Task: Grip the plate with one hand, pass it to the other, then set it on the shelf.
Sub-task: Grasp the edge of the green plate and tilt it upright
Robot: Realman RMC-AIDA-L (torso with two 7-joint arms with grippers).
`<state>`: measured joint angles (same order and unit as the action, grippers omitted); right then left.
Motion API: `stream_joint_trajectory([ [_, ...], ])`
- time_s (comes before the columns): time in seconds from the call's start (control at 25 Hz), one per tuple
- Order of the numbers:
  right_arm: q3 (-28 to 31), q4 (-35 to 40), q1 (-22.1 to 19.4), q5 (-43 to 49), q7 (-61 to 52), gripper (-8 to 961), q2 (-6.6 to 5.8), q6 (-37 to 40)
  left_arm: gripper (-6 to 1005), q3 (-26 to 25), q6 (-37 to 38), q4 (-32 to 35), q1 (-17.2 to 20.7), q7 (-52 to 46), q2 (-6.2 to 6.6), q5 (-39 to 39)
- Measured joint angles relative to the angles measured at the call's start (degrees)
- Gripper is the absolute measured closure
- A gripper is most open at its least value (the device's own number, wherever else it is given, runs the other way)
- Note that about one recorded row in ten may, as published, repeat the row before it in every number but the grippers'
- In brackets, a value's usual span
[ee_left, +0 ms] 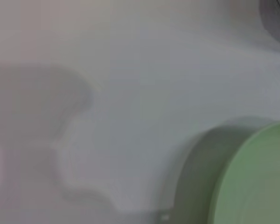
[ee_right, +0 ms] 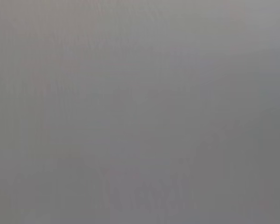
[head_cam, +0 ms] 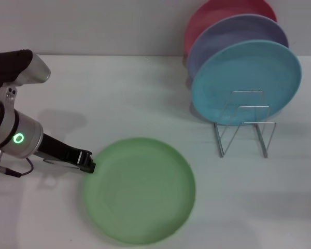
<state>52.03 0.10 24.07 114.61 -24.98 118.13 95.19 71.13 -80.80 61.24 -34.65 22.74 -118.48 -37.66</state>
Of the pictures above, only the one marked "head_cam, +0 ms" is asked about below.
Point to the light blue round plate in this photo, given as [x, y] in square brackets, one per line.
[238, 77]

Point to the purple round plate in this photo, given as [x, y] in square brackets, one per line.
[223, 36]

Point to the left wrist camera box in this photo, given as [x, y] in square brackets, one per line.
[20, 67]

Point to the red round plate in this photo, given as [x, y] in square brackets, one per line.
[204, 15]

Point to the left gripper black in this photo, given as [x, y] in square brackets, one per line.
[54, 149]

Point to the green round plate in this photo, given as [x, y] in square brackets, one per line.
[140, 192]

